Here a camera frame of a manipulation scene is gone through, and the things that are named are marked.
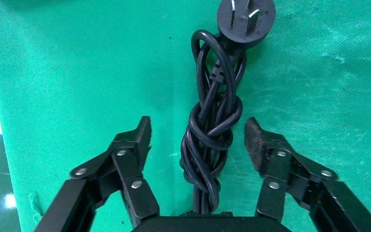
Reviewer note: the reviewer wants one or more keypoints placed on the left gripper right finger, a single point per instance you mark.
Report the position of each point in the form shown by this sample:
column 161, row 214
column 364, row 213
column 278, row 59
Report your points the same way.
column 278, row 166

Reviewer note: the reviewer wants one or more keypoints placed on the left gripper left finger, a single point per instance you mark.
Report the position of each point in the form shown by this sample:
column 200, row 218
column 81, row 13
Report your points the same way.
column 131, row 166

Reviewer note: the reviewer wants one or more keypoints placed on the green cloth table mat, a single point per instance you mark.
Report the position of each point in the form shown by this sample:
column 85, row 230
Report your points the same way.
column 300, row 96

